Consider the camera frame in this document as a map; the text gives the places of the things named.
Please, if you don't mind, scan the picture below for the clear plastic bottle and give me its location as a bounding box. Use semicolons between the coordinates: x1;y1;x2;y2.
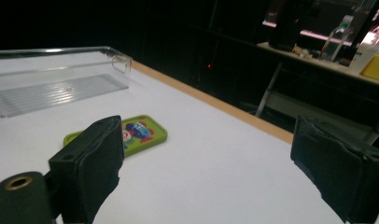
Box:
319;14;356;63

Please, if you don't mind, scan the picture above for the white-legged side table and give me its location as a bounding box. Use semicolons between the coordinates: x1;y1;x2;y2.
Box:
254;41;379;146

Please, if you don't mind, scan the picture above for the black box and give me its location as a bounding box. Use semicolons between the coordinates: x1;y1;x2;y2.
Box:
268;0;304;53

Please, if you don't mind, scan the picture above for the green phone case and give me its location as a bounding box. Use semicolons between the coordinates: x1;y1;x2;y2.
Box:
63;114;169;159

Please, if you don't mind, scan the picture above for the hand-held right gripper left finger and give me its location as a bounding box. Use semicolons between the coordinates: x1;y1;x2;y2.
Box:
48;115;126;224

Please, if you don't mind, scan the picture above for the clear plastic tray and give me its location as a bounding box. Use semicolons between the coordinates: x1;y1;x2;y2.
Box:
0;46;133;119

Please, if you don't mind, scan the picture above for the yellow box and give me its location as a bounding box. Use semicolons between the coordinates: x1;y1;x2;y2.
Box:
359;53;379;84

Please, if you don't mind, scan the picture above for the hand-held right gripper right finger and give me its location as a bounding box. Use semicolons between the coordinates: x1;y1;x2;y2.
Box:
289;115;379;224

